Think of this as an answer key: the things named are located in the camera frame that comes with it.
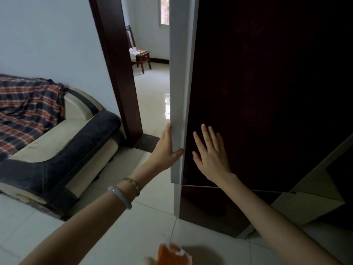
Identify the dark baseboard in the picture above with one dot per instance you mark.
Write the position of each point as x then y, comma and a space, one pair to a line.
160, 60

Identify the pale jade bangle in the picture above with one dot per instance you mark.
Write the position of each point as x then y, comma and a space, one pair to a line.
121, 196

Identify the person's right forearm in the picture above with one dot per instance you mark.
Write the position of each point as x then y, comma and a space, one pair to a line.
270, 223

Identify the person's right middle finger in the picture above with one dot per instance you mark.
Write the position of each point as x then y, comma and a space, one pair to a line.
207, 136

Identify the person's left hand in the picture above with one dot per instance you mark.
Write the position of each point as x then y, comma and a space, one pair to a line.
162, 154

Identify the plaid blanket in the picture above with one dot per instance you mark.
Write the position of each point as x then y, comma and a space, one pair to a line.
24, 113

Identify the person's right thumb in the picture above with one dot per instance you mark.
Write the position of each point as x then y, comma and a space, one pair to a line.
197, 160

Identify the white cloth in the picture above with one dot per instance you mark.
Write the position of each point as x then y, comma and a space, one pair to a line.
135, 51

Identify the person's right little finger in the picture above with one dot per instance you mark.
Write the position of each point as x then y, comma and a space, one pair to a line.
221, 142

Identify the person's right hand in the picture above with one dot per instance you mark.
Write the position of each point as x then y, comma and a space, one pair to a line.
213, 162

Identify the window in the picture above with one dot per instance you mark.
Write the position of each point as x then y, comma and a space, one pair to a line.
164, 10

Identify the dark brown door frame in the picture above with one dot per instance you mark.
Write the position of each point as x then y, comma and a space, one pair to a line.
121, 71

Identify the dark wooden cabinet door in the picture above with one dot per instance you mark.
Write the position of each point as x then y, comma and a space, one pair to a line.
262, 93

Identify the dark wooden cabinet base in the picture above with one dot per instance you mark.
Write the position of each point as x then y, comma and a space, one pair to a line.
209, 209

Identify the brown wooden chair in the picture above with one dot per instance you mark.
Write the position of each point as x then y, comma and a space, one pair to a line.
143, 59

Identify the person's left thumb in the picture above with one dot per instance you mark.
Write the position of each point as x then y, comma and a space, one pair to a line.
176, 154

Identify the person's left forearm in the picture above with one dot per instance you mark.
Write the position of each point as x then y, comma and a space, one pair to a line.
91, 218

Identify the dark stone door threshold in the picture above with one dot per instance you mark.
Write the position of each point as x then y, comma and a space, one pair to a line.
147, 142

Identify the cream and navy sofa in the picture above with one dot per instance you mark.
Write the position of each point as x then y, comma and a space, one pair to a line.
69, 151

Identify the orange garment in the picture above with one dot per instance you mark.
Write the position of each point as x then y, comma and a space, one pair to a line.
172, 255

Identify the white cabinet panel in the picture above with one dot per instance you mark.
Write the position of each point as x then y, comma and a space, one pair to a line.
306, 204

